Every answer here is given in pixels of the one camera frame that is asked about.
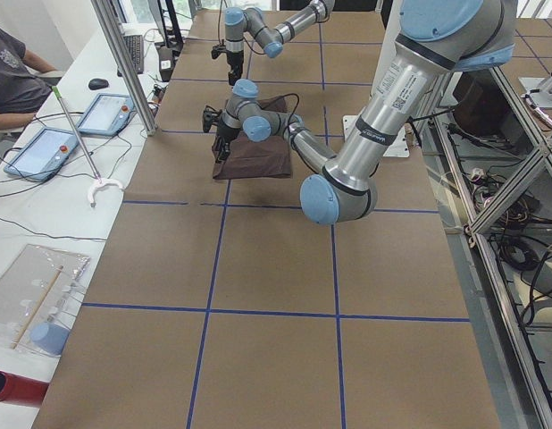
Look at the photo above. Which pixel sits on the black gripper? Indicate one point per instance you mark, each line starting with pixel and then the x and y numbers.
pixel 234 61
pixel 223 136

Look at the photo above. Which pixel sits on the dark brown t-shirt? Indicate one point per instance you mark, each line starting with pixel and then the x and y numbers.
pixel 248 159

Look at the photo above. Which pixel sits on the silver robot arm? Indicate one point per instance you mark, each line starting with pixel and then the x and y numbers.
pixel 239 22
pixel 434 38

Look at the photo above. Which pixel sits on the black keyboard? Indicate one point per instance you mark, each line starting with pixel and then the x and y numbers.
pixel 136 50

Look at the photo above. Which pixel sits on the far blue teach pendant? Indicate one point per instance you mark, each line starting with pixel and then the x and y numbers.
pixel 106 115

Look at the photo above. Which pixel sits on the blue teach pendant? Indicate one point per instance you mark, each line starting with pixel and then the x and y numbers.
pixel 43 156
pixel 106 115

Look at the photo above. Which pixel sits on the reacher grabber stick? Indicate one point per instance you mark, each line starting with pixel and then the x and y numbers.
pixel 99 181

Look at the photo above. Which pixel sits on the black computer mouse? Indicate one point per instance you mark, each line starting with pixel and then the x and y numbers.
pixel 98 83

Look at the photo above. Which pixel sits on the near blue teach pendant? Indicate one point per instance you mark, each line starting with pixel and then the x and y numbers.
pixel 43 156

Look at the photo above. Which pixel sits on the wooden dowel rod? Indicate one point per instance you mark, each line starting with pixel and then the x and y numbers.
pixel 34 309

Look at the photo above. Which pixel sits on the seated person grey shirt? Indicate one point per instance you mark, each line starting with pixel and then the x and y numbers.
pixel 22 92

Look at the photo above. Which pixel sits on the clear acrylic rack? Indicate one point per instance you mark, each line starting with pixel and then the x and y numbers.
pixel 64 317

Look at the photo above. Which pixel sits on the light blue plastic cup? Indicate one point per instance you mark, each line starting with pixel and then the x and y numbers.
pixel 51 338

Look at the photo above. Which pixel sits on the red cylinder tube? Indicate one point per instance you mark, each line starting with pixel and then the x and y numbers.
pixel 20 390

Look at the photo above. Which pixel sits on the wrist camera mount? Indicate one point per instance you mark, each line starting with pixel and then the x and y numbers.
pixel 218 50
pixel 210 118

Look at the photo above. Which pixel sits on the aluminium frame post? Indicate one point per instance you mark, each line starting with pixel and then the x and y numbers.
pixel 113 36

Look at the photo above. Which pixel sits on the aluminium side frame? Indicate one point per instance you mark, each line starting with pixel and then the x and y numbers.
pixel 497 146

